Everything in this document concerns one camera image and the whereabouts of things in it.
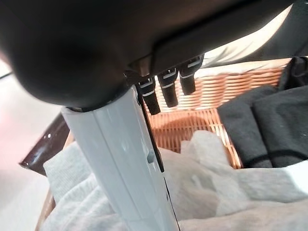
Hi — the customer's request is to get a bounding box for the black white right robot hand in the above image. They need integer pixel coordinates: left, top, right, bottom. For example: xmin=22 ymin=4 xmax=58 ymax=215
xmin=0 ymin=0 xmax=293 ymax=231

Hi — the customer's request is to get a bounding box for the white garment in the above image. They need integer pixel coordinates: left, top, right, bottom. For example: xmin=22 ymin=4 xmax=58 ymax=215
xmin=42 ymin=131 xmax=308 ymax=231

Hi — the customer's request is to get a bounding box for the black garment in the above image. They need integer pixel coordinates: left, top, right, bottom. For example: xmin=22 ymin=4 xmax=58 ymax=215
xmin=218 ymin=56 xmax=308 ymax=169

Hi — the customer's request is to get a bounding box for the rectangular wicker laundry basket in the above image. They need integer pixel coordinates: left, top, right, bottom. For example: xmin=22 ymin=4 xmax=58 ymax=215
xmin=36 ymin=67 xmax=289 ymax=231

